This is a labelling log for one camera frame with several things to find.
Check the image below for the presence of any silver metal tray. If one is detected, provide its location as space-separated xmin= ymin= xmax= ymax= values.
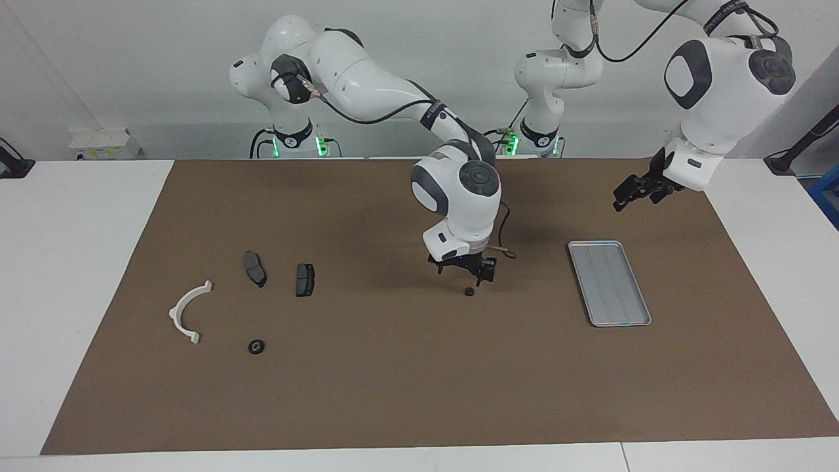
xmin=568 ymin=240 xmax=653 ymax=327

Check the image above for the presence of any brown table mat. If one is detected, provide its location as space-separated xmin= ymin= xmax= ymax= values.
xmin=41 ymin=157 xmax=839 ymax=456

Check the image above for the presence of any blue storage bin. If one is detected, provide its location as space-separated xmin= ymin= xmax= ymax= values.
xmin=808 ymin=167 xmax=839 ymax=230

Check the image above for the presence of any elongated dark brake pad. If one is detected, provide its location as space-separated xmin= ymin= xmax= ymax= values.
xmin=243 ymin=250 xmax=268 ymax=288

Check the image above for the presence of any white box with yellow labels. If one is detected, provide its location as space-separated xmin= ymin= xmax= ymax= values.
xmin=68 ymin=128 xmax=142 ymax=161

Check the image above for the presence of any black left base cable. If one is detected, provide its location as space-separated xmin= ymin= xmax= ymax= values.
xmin=467 ymin=98 xmax=529 ymax=157

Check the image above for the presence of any black base cable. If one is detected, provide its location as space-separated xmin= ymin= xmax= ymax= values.
xmin=467 ymin=98 xmax=529 ymax=157
xmin=249 ymin=127 xmax=276 ymax=159

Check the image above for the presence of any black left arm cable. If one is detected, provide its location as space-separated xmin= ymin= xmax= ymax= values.
xmin=551 ymin=0 xmax=781 ymax=66

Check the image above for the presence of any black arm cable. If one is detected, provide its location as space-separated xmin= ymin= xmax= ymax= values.
xmin=551 ymin=0 xmax=781 ymax=66
xmin=272 ymin=69 xmax=517 ymax=260

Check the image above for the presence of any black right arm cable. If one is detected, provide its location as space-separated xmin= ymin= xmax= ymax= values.
xmin=272 ymin=69 xmax=517 ymax=260

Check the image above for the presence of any black right base cable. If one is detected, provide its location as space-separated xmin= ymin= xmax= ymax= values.
xmin=249 ymin=127 xmax=276 ymax=159

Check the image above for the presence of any white curved plastic bracket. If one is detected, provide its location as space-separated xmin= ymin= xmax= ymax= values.
xmin=168 ymin=280 xmax=214 ymax=345

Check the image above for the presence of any black camera stand clamp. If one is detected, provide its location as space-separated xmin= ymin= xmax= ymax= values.
xmin=0 ymin=138 xmax=35 ymax=180

